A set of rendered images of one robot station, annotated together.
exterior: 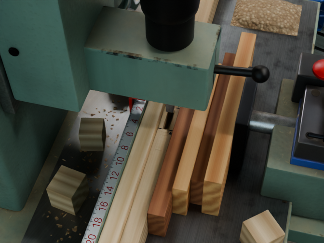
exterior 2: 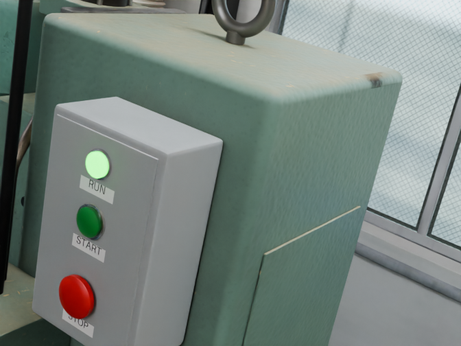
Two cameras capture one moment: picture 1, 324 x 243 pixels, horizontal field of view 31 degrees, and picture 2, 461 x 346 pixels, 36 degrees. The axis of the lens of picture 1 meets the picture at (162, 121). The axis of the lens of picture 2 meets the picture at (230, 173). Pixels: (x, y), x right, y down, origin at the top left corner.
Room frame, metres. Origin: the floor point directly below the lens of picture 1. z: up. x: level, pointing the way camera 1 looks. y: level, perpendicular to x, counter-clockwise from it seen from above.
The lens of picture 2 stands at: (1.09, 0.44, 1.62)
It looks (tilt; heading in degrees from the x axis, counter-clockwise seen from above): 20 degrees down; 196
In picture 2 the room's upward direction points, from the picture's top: 12 degrees clockwise
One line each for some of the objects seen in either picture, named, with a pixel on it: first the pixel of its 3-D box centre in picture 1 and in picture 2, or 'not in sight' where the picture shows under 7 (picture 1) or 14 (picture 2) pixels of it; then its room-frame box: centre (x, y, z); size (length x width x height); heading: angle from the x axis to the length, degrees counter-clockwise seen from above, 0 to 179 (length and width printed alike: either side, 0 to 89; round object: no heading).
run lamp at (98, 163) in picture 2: not in sight; (96, 165); (0.71, 0.25, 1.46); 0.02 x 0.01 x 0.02; 74
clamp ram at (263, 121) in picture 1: (269, 123); not in sight; (0.43, -0.13, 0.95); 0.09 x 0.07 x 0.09; 164
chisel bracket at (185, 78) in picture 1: (153, 61); not in sight; (0.46, 0.01, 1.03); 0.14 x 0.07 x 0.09; 74
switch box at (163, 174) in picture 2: not in sight; (121, 230); (0.68, 0.26, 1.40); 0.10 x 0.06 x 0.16; 74
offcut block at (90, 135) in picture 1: (92, 134); not in sight; (0.52, 0.10, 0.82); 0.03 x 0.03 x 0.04; 87
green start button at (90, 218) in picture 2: not in sight; (88, 222); (0.71, 0.25, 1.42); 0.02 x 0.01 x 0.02; 74
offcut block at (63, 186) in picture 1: (68, 190); not in sight; (0.42, 0.13, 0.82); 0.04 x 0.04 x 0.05; 65
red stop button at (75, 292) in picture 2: not in sight; (76, 296); (0.71, 0.25, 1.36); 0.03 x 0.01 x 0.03; 74
